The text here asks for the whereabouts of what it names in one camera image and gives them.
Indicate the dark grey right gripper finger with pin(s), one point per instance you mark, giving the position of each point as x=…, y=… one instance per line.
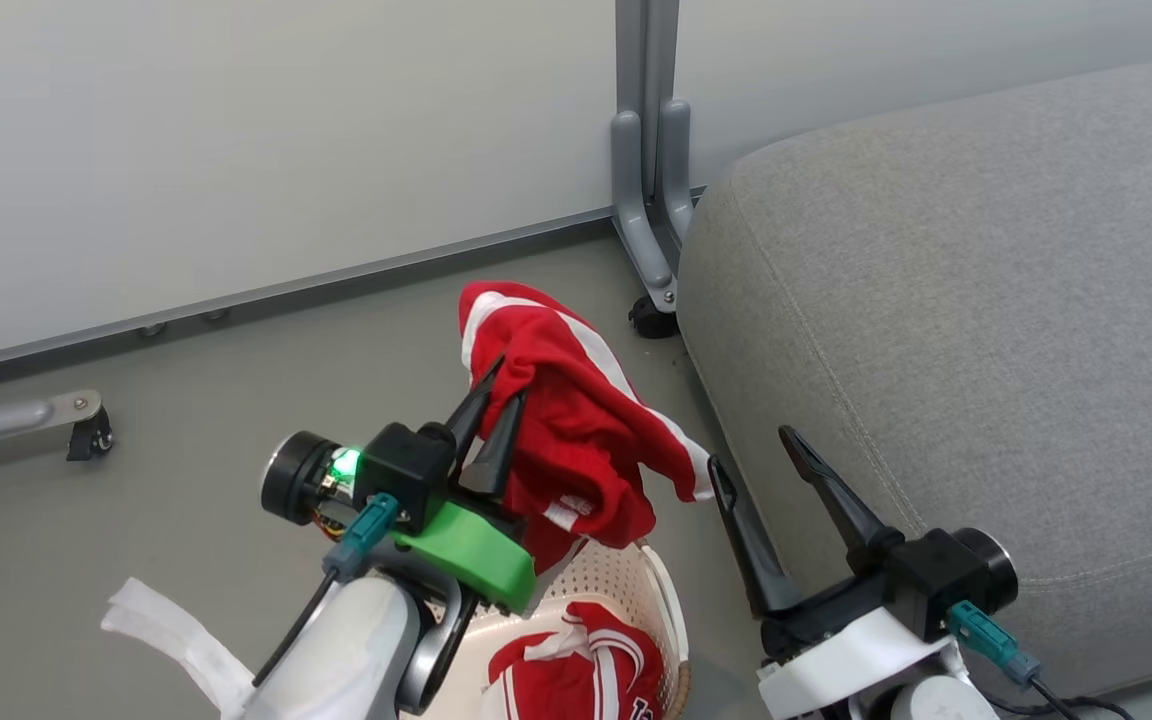
x=751, y=545
x=841, y=505

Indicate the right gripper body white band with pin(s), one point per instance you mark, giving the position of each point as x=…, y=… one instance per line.
x=926, y=580

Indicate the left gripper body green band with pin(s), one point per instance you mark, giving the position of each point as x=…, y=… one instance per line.
x=411, y=465

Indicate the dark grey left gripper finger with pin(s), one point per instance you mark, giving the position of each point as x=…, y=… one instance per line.
x=471, y=412
x=496, y=455

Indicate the red shirt with white stripes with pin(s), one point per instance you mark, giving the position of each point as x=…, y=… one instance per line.
x=576, y=420

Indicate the red jersey with dark print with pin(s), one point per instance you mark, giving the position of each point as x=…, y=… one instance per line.
x=566, y=675

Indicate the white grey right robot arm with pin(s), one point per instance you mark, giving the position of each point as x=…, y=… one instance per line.
x=936, y=700

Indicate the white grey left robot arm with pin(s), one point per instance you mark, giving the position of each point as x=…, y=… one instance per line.
x=356, y=650

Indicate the cream perforated laundry basket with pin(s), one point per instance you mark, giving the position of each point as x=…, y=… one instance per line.
x=606, y=580

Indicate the grey fabric sofa seat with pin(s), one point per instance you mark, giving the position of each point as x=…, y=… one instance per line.
x=986, y=350

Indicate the black caster wheel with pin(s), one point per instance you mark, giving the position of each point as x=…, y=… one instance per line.
x=651, y=320
x=91, y=435

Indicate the white fabric strip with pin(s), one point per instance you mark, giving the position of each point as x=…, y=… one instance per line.
x=176, y=635

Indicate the grey curved partition foot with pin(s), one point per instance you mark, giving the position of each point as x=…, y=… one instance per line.
x=6, y=420

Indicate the grey partition bottom rail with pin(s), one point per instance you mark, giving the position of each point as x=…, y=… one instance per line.
x=286, y=290

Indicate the small rail bolt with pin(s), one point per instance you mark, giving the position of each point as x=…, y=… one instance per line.
x=152, y=328
x=216, y=315

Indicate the grey partition post with foot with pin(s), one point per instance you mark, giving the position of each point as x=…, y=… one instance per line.
x=648, y=150

